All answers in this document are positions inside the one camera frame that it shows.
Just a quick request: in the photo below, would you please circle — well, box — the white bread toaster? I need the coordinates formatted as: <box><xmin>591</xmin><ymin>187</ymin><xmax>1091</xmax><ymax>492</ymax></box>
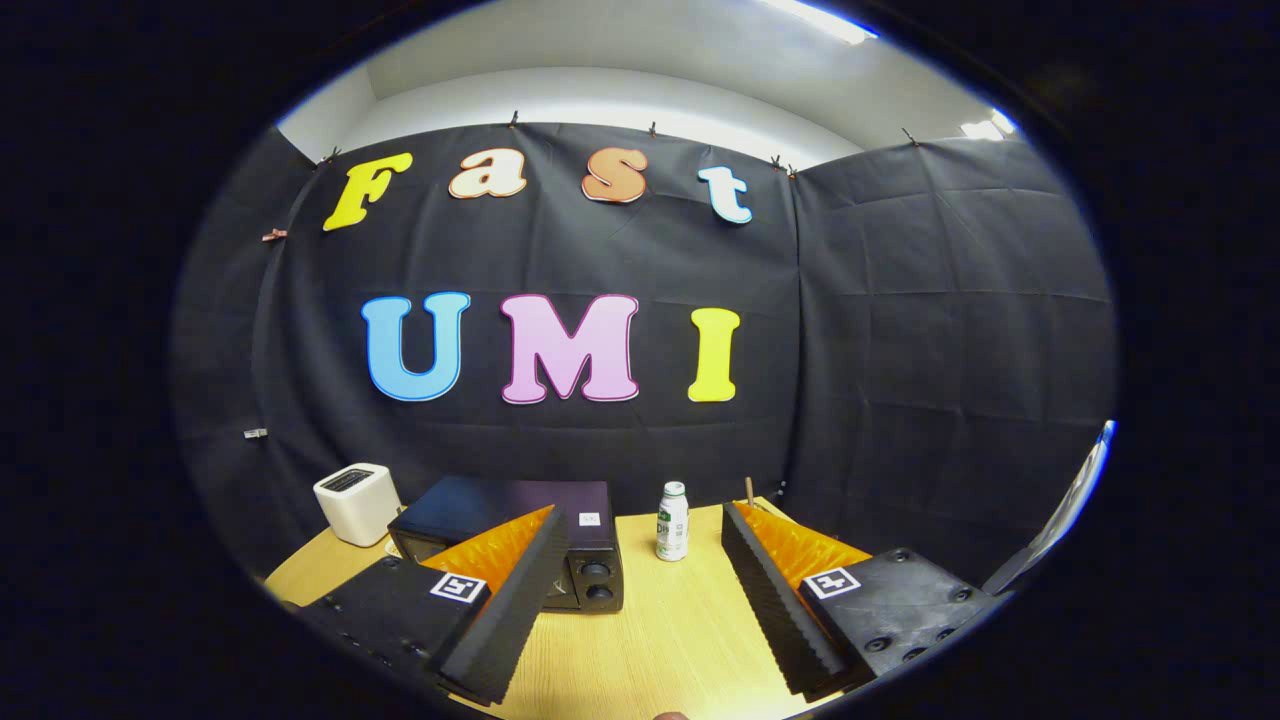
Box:
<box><xmin>313</xmin><ymin>463</ymin><xmax>402</xmax><ymax>547</ymax></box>

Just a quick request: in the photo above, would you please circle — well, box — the black backdrop cloth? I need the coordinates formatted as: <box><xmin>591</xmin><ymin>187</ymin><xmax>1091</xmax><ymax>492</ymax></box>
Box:
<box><xmin>170</xmin><ymin>120</ymin><xmax>1118</xmax><ymax>601</ymax></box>

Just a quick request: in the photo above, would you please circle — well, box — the long ceiling light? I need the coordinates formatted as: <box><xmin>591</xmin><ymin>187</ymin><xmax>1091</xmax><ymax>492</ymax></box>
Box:
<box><xmin>760</xmin><ymin>0</ymin><xmax>881</xmax><ymax>45</ymax></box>

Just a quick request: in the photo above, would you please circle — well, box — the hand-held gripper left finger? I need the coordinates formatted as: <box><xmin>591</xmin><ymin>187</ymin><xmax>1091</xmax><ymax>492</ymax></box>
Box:
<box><xmin>296</xmin><ymin>505</ymin><xmax>572</xmax><ymax>708</ymax></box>

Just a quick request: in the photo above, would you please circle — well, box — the black toaster oven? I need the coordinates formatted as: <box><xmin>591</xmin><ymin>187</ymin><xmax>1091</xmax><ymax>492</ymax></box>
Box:
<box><xmin>387</xmin><ymin>475</ymin><xmax>625</xmax><ymax>614</ymax></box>

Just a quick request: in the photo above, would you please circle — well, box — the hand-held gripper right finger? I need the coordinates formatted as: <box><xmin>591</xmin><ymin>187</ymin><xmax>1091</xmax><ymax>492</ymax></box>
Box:
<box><xmin>720</xmin><ymin>501</ymin><xmax>1001</xmax><ymax>703</ymax></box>

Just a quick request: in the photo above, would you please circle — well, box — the small ceiling light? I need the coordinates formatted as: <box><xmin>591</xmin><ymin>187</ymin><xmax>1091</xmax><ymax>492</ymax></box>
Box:
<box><xmin>960</xmin><ymin>108</ymin><xmax>1017</xmax><ymax>141</ymax></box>

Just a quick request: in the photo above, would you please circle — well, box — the white bottle with green label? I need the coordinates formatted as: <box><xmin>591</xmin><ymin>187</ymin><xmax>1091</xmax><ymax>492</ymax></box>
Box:
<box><xmin>656</xmin><ymin>481</ymin><xmax>691</xmax><ymax>562</ymax></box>

